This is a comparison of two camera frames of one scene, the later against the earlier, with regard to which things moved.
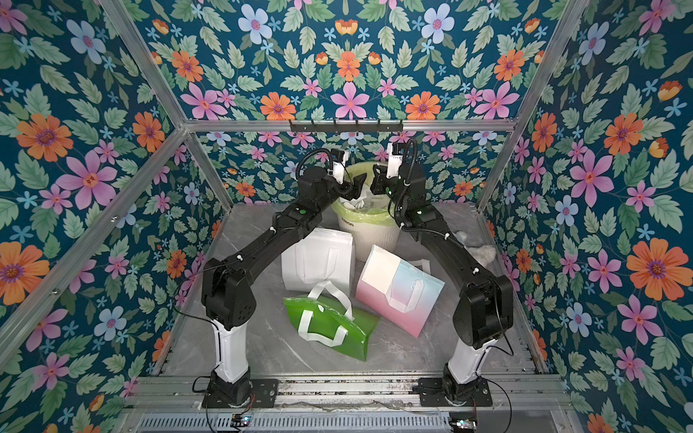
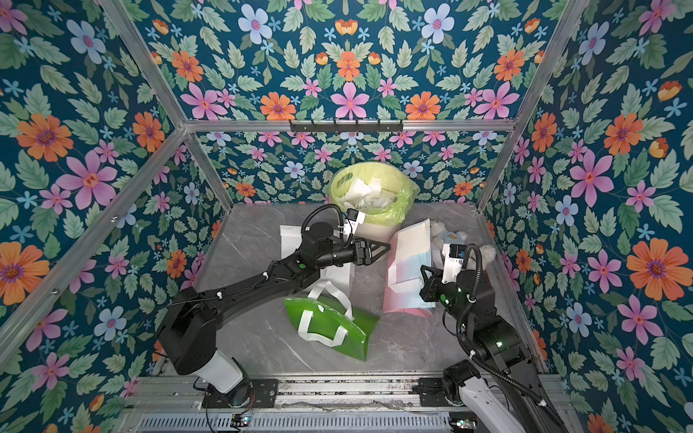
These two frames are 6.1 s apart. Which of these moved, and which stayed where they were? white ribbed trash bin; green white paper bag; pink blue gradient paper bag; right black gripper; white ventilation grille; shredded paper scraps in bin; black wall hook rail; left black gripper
Moved: pink blue gradient paper bag; left black gripper; right black gripper
Stayed: white ventilation grille; shredded paper scraps in bin; green white paper bag; black wall hook rail; white ribbed trash bin
